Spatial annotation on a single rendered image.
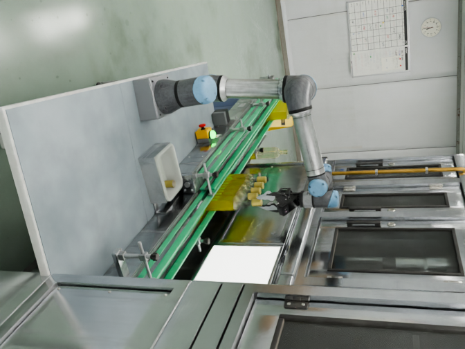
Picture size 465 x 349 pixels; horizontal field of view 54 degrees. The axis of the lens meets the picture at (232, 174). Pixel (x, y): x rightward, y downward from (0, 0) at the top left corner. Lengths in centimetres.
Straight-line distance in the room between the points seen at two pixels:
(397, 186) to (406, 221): 34
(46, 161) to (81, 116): 24
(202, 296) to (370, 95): 706
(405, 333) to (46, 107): 121
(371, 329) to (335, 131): 732
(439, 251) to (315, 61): 627
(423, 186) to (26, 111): 185
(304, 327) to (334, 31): 699
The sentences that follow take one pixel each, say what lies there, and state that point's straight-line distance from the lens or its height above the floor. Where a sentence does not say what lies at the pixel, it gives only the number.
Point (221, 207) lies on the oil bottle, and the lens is 216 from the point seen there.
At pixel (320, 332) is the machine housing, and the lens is 113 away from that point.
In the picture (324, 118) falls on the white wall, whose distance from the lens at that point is 828.
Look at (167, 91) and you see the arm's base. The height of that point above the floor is 90.
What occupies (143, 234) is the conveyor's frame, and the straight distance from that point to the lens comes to 197.
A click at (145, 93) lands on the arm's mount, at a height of 80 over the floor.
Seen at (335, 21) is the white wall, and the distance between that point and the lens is 787.
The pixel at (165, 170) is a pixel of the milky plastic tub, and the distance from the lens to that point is 216.
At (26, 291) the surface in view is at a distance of 157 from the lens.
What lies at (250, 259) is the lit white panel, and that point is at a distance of 197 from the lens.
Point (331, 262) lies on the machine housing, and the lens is 195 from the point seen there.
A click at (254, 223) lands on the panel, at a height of 114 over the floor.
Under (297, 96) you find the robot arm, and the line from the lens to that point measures 183.
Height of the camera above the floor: 180
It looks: 20 degrees down
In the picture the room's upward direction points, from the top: 88 degrees clockwise
